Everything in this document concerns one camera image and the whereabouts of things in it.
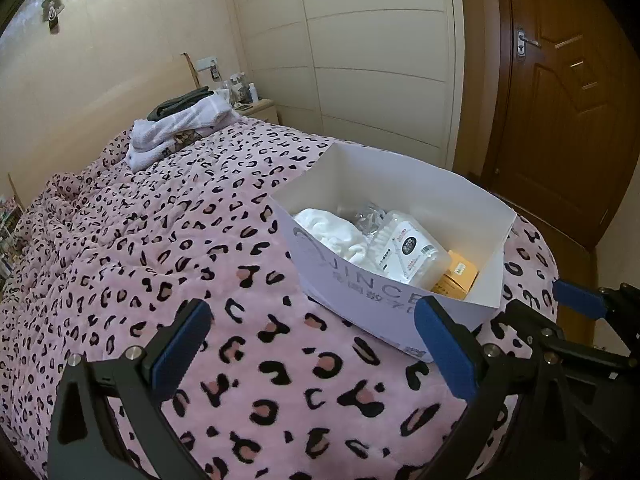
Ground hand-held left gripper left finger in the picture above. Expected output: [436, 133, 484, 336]
[46, 299, 213, 480]

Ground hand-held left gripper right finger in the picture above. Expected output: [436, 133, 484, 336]
[414, 296, 581, 480]

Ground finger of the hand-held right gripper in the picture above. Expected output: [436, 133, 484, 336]
[492, 299, 640, 376]
[552, 279, 640, 331]

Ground orange box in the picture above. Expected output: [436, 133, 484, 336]
[430, 250, 481, 296]

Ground clear cotton swab container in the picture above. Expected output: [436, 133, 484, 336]
[367, 210, 451, 291]

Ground white and lavender cardboard box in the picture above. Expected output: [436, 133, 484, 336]
[270, 141, 518, 363]

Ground clear crinkled plastic bag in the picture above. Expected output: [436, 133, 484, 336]
[342, 201, 388, 236]

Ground white cloth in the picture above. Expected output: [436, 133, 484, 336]
[292, 207, 373, 268]

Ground pink leopard print blanket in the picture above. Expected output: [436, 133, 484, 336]
[0, 115, 563, 480]

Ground brown wooden door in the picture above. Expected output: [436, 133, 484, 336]
[480, 0, 640, 251]

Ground white rack with trinkets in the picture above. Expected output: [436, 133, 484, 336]
[0, 192, 21, 286]

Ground folded white towels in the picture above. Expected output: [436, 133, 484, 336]
[125, 92, 241, 171]

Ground dark cloth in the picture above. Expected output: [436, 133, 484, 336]
[146, 86, 211, 122]

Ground beige nightstand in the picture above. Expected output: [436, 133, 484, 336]
[232, 99, 281, 126]

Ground cream wardrobe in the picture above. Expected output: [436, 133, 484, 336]
[225, 0, 481, 171]

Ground wooden bed post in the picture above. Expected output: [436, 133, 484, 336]
[7, 172, 23, 211]
[181, 51, 200, 88]

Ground silver door handle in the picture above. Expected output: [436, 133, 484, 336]
[515, 27, 541, 56]

